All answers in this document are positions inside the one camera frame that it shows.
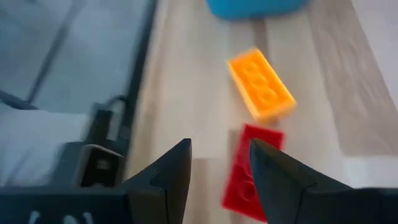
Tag black bracket box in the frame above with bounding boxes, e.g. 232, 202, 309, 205
51, 99, 127, 188

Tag blue-teal plastic bin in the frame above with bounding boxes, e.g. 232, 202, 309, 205
205, 0, 313, 21

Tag red toy brick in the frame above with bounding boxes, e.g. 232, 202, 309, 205
221, 123, 285, 223

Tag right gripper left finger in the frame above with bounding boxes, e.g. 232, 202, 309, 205
0, 138, 193, 224

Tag white box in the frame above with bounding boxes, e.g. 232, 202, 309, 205
0, 105, 91, 187

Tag orange-yellow toy brick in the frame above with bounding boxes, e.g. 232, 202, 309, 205
227, 47, 297, 124

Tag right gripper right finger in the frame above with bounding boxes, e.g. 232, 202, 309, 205
249, 138, 398, 224

